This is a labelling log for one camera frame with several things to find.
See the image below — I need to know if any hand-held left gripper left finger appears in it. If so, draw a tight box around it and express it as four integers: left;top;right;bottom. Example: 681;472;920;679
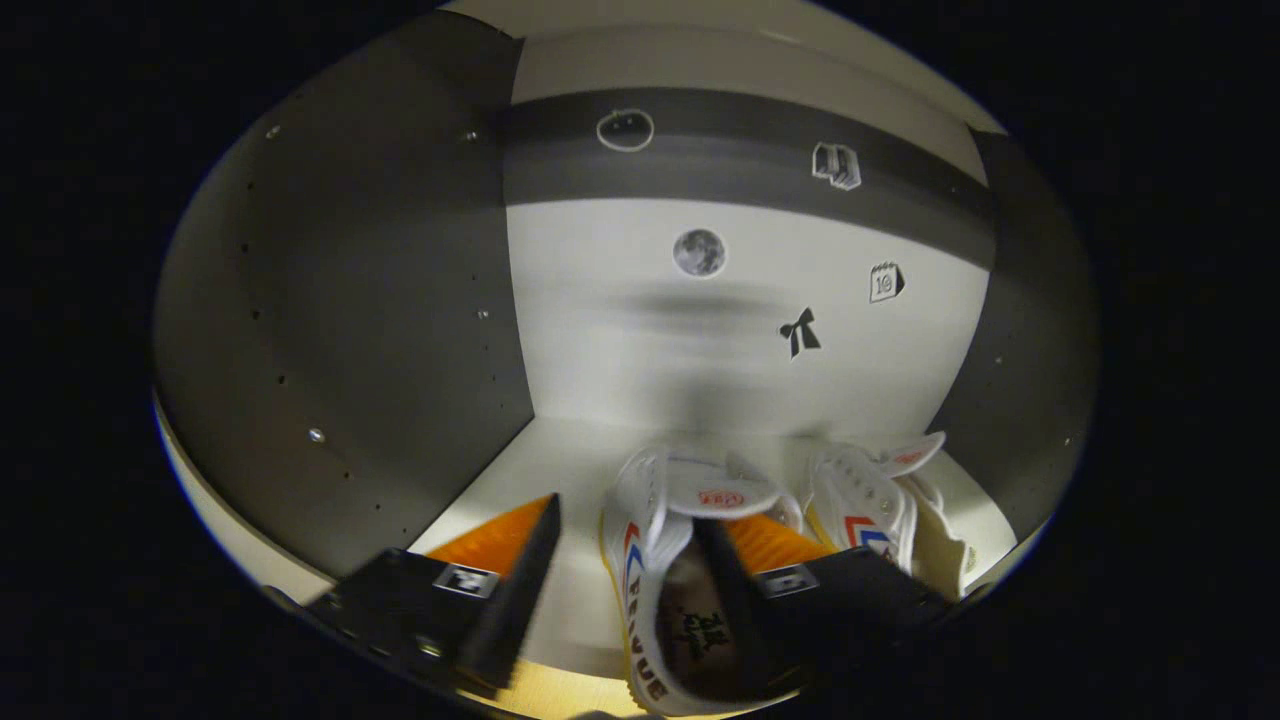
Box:
305;493;563;701

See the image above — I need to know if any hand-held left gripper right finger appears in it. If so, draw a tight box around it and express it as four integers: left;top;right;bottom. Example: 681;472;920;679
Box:
693;512;957;696

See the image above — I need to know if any white canvas shoe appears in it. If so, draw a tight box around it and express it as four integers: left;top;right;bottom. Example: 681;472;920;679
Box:
600;445;807;718
805;432;980;602

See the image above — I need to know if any white grey shoe cabinet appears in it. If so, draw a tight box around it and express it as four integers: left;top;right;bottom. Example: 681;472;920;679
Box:
152;0;1101;706

